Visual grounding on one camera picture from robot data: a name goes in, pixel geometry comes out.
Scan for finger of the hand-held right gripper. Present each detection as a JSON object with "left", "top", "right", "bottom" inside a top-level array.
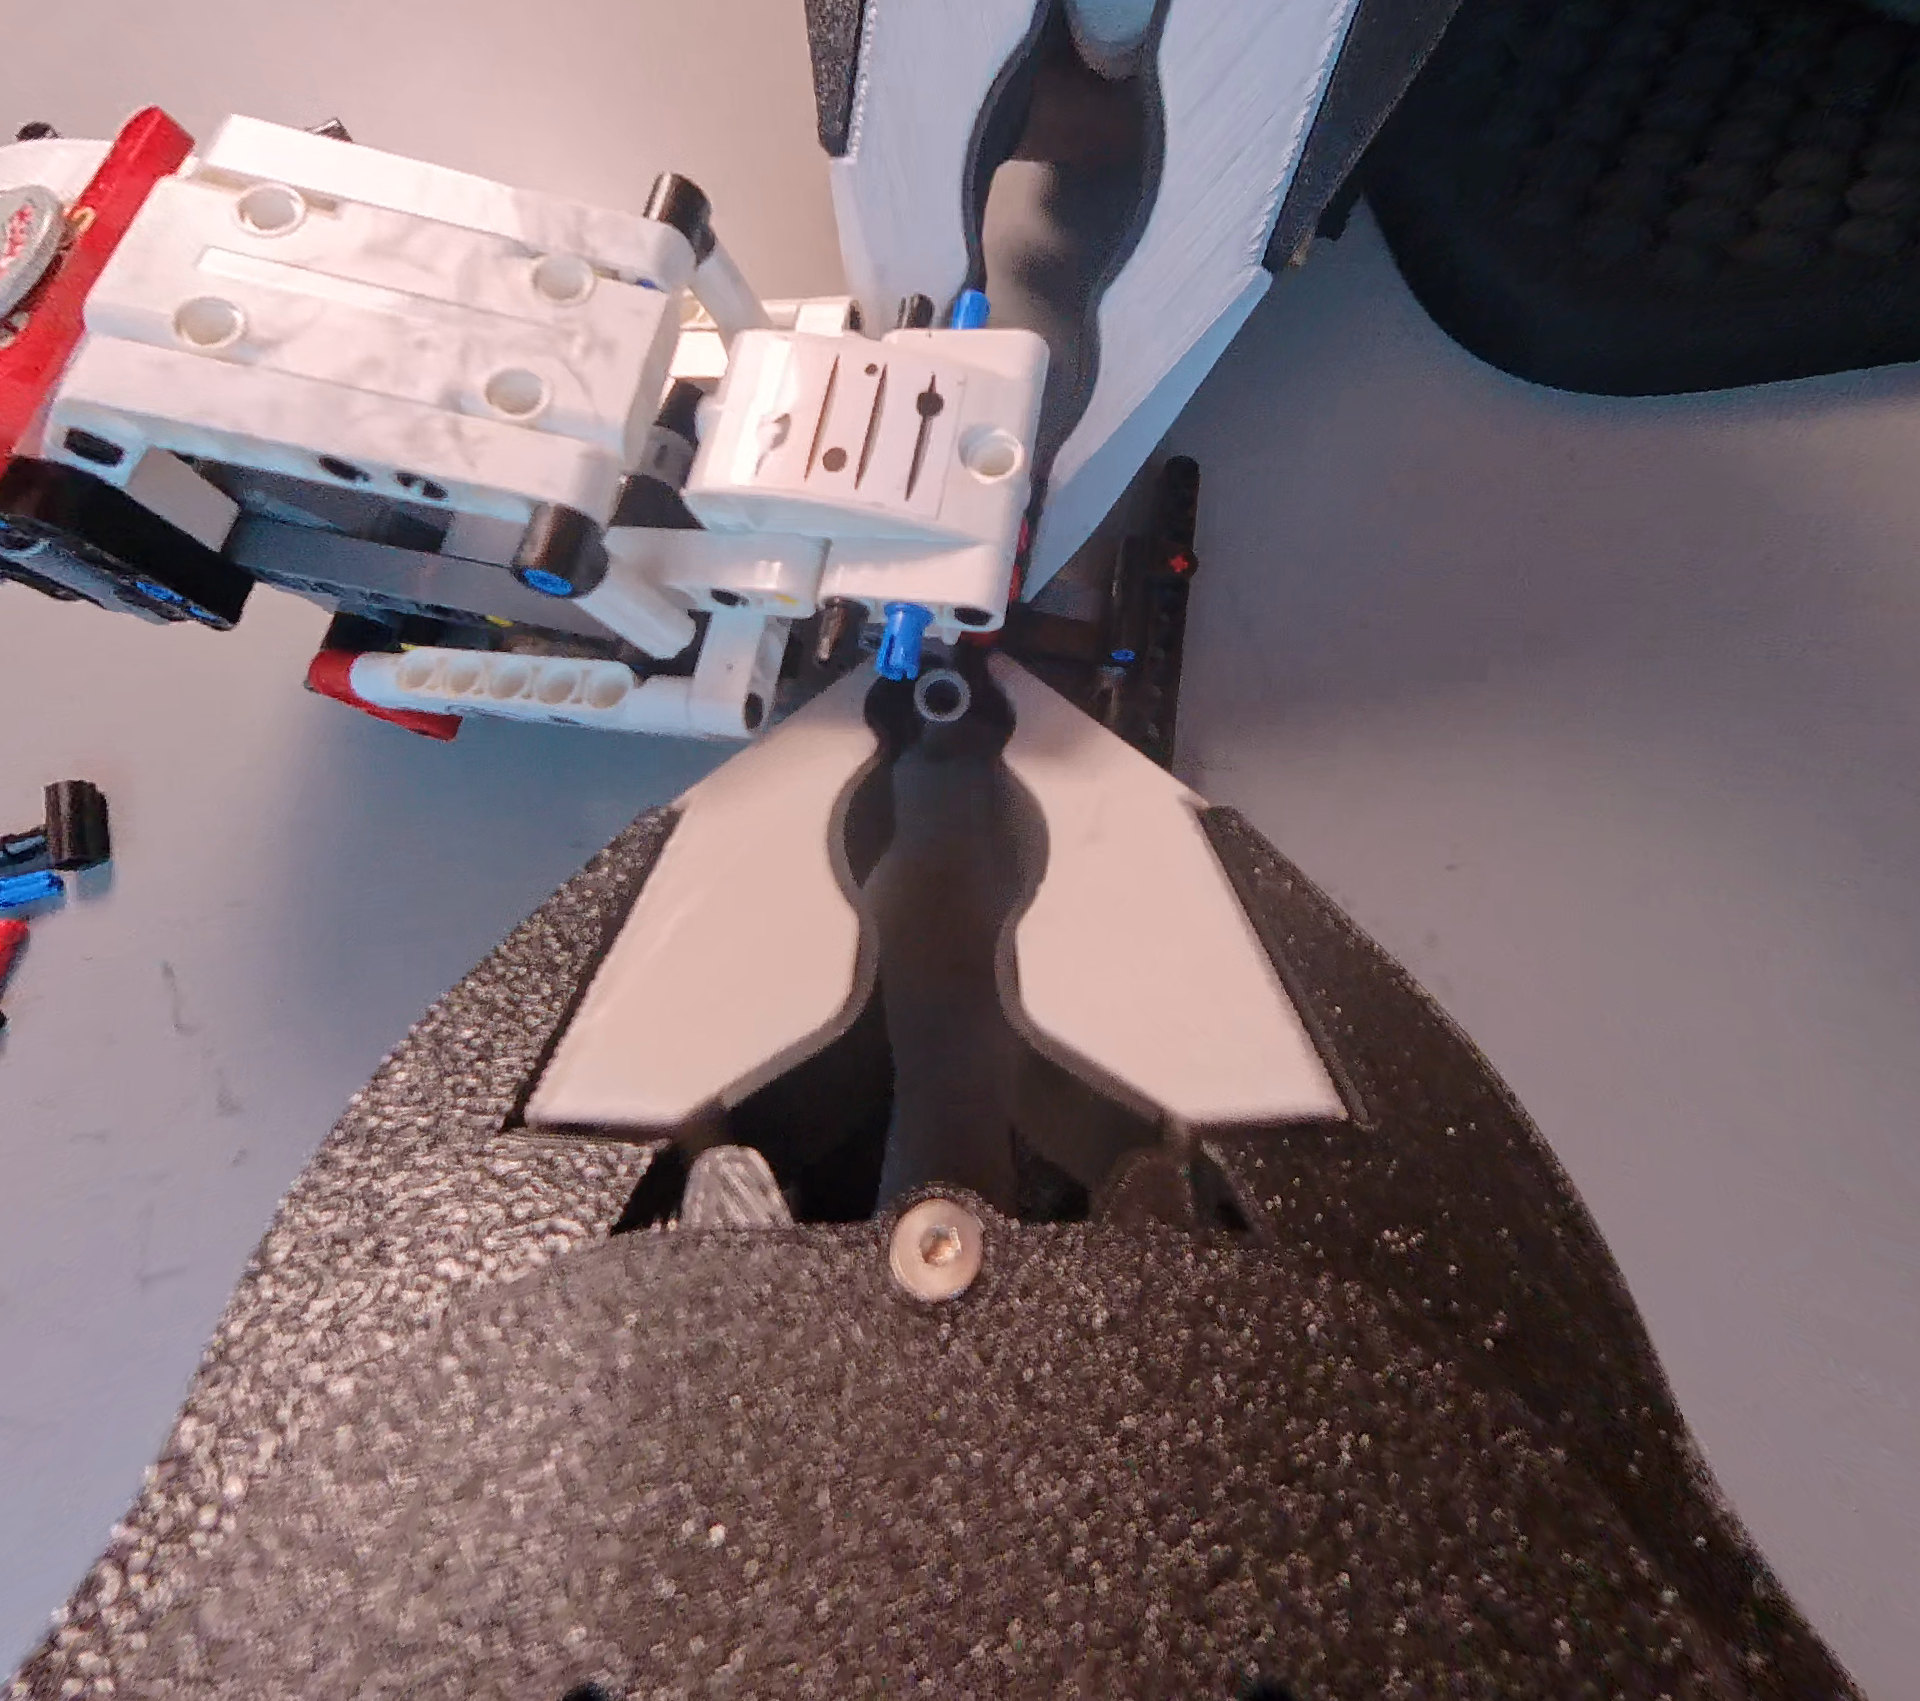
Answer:
[
  {"left": 827, "top": 0, "right": 1053, "bottom": 311},
  {"left": 1023, "top": 0, "right": 1384, "bottom": 590}
]

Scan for black textured armrest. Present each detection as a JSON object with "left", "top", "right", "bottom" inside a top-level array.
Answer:
[{"left": 1357, "top": 0, "right": 1920, "bottom": 398}]

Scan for scattered loose brick pieces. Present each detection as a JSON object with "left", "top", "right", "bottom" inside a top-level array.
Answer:
[{"left": 0, "top": 774, "right": 117, "bottom": 1031}]

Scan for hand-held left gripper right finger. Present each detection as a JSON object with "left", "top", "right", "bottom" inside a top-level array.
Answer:
[{"left": 979, "top": 655, "right": 1344, "bottom": 1134}]

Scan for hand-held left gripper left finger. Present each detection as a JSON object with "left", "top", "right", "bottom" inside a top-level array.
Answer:
[{"left": 521, "top": 667, "right": 906, "bottom": 1139}]

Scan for white toy brick truck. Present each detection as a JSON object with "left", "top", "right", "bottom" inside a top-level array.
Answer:
[{"left": 0, "top": 102, "right": 1204, "bottom": 771}]

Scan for grey desk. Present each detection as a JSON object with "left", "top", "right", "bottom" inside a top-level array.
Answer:
[{"left": 0, "top": 0, "right": 1920, "bottom": 1701}]

